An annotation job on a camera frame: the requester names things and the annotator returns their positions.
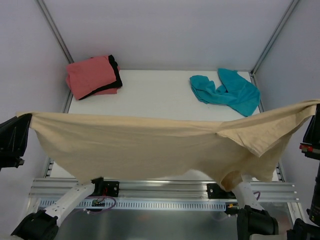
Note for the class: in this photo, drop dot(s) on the left corner aluminium post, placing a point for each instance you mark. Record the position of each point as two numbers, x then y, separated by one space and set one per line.
54 29

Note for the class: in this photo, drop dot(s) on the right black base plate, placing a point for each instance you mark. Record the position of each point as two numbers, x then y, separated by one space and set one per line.
215 192

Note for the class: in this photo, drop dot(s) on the folded pink t shirt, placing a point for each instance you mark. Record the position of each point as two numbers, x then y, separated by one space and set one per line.
78 77

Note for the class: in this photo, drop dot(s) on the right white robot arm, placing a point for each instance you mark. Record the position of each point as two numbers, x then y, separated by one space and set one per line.
255 223

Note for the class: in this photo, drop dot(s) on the corner aluminium post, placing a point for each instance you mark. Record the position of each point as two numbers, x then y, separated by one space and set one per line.
274 36
54 29

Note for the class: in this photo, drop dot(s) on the white slotted cable duct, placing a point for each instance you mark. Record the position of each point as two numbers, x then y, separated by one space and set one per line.
168 205

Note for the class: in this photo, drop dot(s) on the teal t shirt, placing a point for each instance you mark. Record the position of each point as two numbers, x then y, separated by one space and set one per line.
235 91

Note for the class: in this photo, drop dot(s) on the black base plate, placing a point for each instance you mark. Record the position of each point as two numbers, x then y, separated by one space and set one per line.
107 188
215 192

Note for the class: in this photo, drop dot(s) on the aluminium mounting rail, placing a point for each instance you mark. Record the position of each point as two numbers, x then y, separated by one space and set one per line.
166 189

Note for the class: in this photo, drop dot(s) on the folded black t shirt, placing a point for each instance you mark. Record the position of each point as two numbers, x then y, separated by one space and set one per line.
106 77

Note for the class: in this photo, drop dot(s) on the beige t shirt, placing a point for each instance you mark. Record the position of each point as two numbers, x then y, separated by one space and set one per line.
138 148

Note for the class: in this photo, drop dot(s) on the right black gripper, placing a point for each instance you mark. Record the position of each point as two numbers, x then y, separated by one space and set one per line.
311 142

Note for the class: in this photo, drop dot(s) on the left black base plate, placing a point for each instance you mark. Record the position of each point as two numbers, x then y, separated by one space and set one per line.
107 188

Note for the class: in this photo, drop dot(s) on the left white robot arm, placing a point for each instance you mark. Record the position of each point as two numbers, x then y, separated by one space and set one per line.
43 224

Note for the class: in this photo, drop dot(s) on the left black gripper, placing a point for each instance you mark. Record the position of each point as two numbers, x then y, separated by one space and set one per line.
11 155

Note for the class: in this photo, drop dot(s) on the right corner aluminium post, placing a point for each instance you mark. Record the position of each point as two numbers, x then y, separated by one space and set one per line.
274 36

